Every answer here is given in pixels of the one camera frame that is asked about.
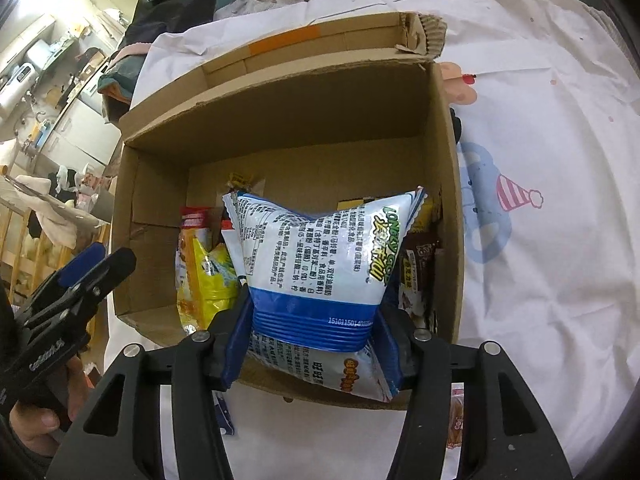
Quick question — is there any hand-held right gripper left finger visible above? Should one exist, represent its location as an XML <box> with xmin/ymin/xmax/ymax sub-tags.
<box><xmin>45</xmin><ymin>290</ymin><xmax>253</xmax><ymax>480</ymax></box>

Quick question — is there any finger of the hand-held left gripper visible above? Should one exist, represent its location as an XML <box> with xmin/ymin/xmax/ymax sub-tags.
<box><xmin>22</xmin><ymin>247</ymin><xmax>138</xmax><ymax>328</ymax></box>
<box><xmin>56</xmin><ymin>241</ymin><xmax>110</xmax><ymax>288</ymax></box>

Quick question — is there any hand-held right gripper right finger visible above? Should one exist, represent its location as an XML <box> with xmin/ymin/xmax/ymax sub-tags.
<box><xmin>370</xmin><ymin>305</ymin><xmax>573</xmax><ymax>480</ymax></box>

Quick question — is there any yellow snack packet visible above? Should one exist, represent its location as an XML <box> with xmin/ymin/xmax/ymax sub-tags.
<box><xmin>177</xmin><ymin>236</ymin><xmax>242</xmax><ymax>338</ymax></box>

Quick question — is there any brown chocolate packet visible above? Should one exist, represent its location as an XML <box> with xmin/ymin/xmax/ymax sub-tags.
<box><xmin>398</xmin><ymin>231</ymin><xmax>442</xmax><ymax>322</ymax></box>

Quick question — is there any white red chips packet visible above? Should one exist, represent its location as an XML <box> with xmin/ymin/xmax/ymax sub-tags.
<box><xmin>175</xmin><ymin>205</ymin><xmax>236</xmax><ymax>311</ymax></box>

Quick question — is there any white blue snack bag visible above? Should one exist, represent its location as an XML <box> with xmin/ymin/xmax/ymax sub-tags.
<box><xmin>221</xmin><ymin>186</ymin><xmax>431</xmax><ymax>403</ymax></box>

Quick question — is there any brown cardboard box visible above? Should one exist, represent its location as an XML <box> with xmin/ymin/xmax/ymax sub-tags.
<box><xmin>111</xmin><ymin>11</ymin><xmax>463</xmax><ymax>412</ymax></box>

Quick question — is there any person's left forearm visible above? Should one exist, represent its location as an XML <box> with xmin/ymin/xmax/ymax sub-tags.
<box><xmin>0</xmin><ymin>422</ymin><xmax>57</xmax><ymax>478</ymax></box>

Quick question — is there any person's left hand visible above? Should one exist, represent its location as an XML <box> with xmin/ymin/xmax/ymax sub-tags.
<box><xmin>9</xmin><ymin>354</ymin><xmax>90</xmax><ymax>442</ymax></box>

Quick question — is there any beige towel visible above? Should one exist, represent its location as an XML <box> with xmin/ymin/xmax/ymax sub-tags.
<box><xmin>0</xmin><ymin>174</ymin><xmax>97</xmax><ymax>250</ymax></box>

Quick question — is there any clear wrapped brown snack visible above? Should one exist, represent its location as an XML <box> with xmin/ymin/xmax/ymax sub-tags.
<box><xmin>446</xmin><ymin>384</ymin><xmax>467</xmax><ymax>453</ymax></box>

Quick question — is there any white cabinet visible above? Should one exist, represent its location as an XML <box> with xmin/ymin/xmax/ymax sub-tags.
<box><xmin>46</xmin><ymin>94</ymin><xmax>124</xmax><ymax>167</ymax></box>

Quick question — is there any white printed bed sheet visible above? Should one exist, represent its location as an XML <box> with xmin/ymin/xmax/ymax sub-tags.
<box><xmin>102</xmin><ymin>0</ymin><xmax>640</xmax><ymax>480</ymax></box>

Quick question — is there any green pink cloth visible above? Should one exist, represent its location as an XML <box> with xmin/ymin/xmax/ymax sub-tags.
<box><xmin>96</xmin><ymin>41</ymin><xmax>152</xmax><ymax>122</ymax></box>

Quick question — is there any white kitchen appliance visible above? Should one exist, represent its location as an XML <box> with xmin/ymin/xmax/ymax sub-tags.
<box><xmin>0</xmin><ymin>61</ymin><xmax>40</xmax><ymax>112</ymax></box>

